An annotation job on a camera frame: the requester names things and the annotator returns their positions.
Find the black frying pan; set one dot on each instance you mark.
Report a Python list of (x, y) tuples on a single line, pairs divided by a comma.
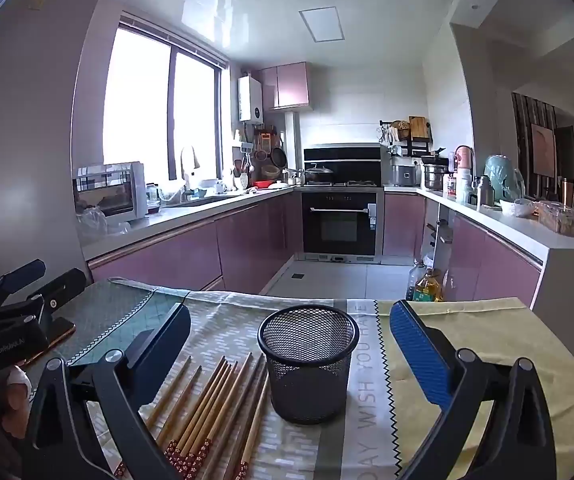
[(279, 157)]

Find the steel steamer pot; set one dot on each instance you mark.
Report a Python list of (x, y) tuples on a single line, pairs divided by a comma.
[(434, 175)]

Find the black wok with lid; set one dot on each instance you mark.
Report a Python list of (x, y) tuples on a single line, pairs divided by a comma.
[(319, 175)]

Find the orange grater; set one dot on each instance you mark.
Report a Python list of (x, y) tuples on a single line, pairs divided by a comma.
[(265, 141)]

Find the white canister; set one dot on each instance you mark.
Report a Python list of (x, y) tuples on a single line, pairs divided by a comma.
[(464, 185)]

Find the kitchen window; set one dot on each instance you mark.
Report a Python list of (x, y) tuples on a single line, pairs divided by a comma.
[(137, 110)]

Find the person's left hand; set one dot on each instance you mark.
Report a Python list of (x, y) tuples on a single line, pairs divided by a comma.
[(12, 412)]

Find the wooden bowl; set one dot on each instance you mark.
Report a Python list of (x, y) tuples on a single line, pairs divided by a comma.
[(270, 172)]

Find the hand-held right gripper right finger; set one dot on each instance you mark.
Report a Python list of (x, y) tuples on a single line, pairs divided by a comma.
[(417, 350)]

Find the patterned green yellow tablecloth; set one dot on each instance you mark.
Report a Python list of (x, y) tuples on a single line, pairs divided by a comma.
[(317, 450)]

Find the pink base cabinets with sink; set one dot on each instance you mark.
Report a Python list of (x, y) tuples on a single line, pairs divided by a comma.
[(192, 255)]

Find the grey rice cooker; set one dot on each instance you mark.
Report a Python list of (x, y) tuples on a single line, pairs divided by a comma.
[(406, 172)]

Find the pink wall cabinet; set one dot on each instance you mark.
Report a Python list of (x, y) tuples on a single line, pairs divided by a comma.
[(292, 85)]

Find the white bowl in plastic bag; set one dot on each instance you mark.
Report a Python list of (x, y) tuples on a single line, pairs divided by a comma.
[(517, 208)]

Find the dark slatted wall panel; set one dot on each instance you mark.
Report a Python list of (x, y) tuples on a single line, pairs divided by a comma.
[(522, 135)]

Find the red basin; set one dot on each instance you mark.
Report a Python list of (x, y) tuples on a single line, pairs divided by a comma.
[(264, 184)]

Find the framed wall picture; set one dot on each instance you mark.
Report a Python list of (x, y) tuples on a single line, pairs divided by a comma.
[(544, 150)]

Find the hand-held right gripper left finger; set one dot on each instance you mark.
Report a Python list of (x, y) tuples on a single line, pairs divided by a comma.
[(164, 345)]

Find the steel thermos bottle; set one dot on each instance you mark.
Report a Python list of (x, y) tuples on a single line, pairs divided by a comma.
[(485, 192)]

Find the built-in black oven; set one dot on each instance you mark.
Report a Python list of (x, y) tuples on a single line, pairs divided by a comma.
[(339, 225)]

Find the clear plastic bag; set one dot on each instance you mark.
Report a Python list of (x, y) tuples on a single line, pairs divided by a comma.
[(94, 222)]

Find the black range hood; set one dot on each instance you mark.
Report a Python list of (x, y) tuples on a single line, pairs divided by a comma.
[(357, 162)]

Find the yellow cooking oil bottle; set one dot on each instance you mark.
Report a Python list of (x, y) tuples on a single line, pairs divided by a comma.
[(429, 287)]

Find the white pipe column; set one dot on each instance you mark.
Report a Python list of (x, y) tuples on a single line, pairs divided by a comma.
[(292, 145)]

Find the pink base cabinets peninsula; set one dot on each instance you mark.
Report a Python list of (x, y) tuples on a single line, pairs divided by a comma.
[(492, 270)]

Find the ceiling light panel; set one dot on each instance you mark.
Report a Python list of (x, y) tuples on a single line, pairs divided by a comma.
[(322, 25)]

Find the white water heater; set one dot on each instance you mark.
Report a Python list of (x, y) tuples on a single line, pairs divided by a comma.
[(250, 97)]

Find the clear plastic food container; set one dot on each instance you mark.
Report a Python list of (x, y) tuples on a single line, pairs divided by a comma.
[(559, 220)]

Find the wooden cutting board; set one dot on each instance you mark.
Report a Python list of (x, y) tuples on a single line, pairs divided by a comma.
[(419, 129)]

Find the black mesh utensil holder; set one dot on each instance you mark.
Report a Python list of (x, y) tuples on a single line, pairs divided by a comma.
[(312, 385)]

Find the clear plastic bottle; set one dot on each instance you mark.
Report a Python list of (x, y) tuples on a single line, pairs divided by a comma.
[(413, 280)]

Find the red label bottle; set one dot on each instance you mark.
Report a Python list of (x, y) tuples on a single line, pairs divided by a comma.
[(450, 186)]

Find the pink kettle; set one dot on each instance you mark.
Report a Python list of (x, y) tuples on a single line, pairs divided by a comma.
[(463, 157)]

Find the pale green appliance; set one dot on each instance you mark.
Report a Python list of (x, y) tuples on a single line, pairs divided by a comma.
[(499, 175)]

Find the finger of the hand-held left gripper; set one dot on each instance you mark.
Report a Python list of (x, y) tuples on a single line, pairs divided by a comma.
[(22, 272), (64, 285)]

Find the row of wooden chopsticks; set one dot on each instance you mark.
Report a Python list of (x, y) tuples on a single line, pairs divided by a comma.
[(207, 410)]

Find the black countertop rack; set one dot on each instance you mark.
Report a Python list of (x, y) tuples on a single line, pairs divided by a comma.
[(419, 146)]

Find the black smartphone with brown rim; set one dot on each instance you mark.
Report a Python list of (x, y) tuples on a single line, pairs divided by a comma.
[(59, 335)]

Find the white countertop oven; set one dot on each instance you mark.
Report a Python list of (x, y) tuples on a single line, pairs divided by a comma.
[(134, 190)]

